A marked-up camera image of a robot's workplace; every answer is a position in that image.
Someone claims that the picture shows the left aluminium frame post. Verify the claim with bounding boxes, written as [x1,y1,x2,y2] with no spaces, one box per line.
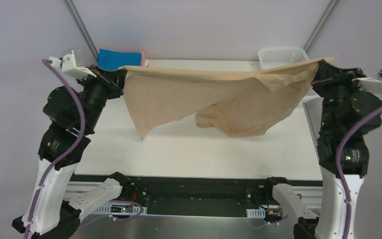
[63,0,98,61]

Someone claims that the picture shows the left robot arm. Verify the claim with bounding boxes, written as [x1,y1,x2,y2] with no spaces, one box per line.
[12,66,132,239]

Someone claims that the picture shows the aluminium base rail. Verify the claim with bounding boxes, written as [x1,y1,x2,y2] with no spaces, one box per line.
[64,182,322,208]

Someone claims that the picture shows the right white cable duct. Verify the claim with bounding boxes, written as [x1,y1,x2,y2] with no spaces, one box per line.
[246,208,266,219]

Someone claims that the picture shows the white cable duct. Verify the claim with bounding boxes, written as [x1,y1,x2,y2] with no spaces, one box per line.
[92,203,147,216]
[246,208,266,219]

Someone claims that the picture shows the left white cable duct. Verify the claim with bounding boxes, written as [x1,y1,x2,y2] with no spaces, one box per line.
[92,203,147,216]

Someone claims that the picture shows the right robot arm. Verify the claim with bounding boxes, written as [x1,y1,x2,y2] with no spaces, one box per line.
[263,60,382,239]

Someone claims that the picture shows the white plastic basket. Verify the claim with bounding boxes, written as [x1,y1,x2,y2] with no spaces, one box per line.
[257,46,320,98]

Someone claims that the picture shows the pink folded t shirt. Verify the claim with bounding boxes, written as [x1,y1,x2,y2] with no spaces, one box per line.
[139,51,146,67]

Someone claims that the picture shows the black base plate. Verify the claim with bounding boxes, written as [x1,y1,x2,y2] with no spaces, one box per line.
[72,174,323,219]

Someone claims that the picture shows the aluminium frame post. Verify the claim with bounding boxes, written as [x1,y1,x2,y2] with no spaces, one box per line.
[63,0,98,61]
[303,0,340,53]

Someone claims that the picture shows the beige t shirt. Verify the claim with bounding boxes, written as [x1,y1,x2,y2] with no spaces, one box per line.
[124,58,320,137]

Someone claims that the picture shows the blue folded t shirt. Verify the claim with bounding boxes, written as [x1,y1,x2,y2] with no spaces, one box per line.
[96,49,141,71]

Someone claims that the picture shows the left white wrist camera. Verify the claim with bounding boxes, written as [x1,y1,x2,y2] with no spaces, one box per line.
[48,49,97,80]

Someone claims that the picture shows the right aluminium frame post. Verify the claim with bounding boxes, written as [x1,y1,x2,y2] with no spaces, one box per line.
[303,0,340,53]

